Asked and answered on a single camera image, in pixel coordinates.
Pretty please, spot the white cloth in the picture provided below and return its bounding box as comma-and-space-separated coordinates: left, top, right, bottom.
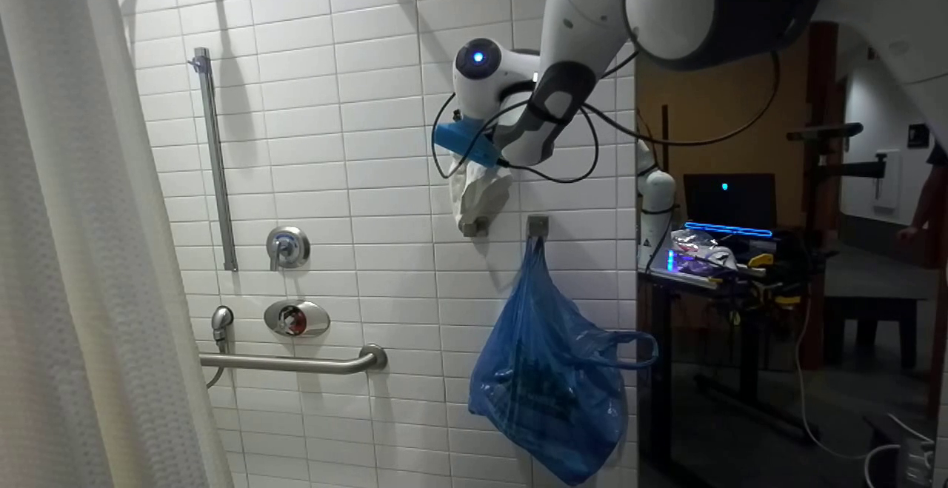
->
449, 159, 514, 236

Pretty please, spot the person's forearm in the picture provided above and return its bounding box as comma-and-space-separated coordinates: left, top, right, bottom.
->
895, 141, 948, 248

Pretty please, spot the blue plastic bag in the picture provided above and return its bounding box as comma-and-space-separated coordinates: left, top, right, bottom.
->
467, 236, 660, 487

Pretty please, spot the oval chrome shower control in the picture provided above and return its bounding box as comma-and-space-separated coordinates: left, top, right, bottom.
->
263, 299, 332, 339

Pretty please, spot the short chrome grab bar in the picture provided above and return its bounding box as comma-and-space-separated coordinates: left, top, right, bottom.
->
198, 344, 389, 376

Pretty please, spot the clear plastic bag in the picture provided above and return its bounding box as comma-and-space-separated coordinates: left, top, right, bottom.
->
666, 228, 739, 278

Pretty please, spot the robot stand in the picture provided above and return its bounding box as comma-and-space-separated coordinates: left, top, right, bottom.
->
637, 262, 824, 483

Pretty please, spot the black laptop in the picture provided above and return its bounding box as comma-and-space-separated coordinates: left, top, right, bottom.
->
682, 173, 779, 241

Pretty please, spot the long chrome grab bar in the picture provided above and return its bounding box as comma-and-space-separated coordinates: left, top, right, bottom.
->
188, 47, 240, 273

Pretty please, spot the black stand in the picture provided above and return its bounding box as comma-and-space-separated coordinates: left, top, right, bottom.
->
786, 122, 888, 182

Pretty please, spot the dark wooden bench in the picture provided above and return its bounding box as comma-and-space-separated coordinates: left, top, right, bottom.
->
822, 294, 921, 372

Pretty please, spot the white shower curtain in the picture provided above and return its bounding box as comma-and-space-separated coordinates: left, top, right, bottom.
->
0, 0, 236, 488

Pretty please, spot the white power strip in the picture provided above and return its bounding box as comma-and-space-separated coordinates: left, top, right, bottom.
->
895, 435, 937, 488

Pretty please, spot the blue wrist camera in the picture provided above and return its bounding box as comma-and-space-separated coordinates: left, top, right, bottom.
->
433, 119, 505, 170

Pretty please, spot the chrome shower valve handle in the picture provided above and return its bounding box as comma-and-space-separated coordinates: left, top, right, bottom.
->
265, 225, 312, 273

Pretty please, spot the chrome shower hose outlet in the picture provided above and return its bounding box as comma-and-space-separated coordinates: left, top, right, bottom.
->
205, 305, 236, 390

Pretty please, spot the white cable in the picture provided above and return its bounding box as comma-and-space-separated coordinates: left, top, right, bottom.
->
794, 292, 935, 488

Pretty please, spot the white wall dispenser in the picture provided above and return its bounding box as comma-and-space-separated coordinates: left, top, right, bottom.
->
872, 148, 903, 213

